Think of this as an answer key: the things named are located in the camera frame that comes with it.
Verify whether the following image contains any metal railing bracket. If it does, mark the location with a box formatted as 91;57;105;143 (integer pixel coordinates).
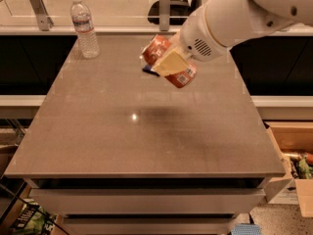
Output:
159;0;170;31
29;0;54;31

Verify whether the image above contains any red coke can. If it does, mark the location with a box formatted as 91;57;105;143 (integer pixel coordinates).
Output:
142;35;197;88

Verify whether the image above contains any black office chair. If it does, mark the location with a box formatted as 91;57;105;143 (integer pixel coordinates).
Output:
147;0;207;26

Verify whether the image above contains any grey drawer cabinet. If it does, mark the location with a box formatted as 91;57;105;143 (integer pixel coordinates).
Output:
6;35;285;235

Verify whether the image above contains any cardboard box with items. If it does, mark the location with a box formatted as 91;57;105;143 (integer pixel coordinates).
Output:
265;121;313;217

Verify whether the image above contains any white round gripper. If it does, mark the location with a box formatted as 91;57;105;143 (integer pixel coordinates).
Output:
153;7;227;76

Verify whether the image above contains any green and black snack bag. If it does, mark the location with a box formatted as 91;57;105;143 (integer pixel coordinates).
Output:
11;204;57;235

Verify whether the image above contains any middle metal railing bracket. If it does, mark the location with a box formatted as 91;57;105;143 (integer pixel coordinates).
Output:
159;0;170;31

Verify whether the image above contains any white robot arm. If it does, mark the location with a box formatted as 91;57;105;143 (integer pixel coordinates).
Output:
153;0;313;76

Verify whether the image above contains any blue snack bar wrapper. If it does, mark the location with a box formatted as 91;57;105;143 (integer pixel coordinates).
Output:
142;65;158;76

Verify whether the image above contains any blue perforated object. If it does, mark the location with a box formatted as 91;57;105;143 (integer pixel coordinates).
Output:
231;224;262;235

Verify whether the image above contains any clear plastic water bottle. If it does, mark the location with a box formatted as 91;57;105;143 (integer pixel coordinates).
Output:
70;0;100;59

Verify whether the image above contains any left metal railing bracket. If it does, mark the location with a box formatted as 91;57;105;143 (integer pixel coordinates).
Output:
29;0;54;31

